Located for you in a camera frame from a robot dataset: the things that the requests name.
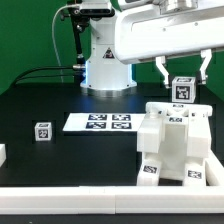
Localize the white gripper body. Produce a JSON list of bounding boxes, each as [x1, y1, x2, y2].
[[115, 0, 224, 64]]

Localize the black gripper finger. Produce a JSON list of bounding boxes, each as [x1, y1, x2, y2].
[[197, 49, 212, 84], [155, 56, 172, 89]]

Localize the white cube nut with tag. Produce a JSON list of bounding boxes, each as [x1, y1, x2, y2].
[[172, 77, 196, 103]]

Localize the white chair back frame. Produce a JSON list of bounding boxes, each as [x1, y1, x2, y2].
[[137, 102, 213, 158]]

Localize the white chair seat part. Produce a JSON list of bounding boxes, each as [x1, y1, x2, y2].
[[137, 116, 211, 186]]

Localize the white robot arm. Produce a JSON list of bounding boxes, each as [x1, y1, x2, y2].
[[79, 0, 224, 96]]

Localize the white tag sheet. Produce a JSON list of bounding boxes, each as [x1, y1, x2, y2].
[[63, 113, 144, 132]]

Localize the small white cube nut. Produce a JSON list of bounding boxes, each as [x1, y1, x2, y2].
[[35, 122, 52, 141]]

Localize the white L-shaped fence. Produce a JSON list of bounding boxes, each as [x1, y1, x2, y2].
[[0, 143, 224, 215]]

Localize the grey camera on stand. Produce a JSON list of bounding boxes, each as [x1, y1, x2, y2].
[[79, 2, 115, 18]]

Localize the black cables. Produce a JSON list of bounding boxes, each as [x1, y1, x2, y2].
[[13, 64, 86, 86]]

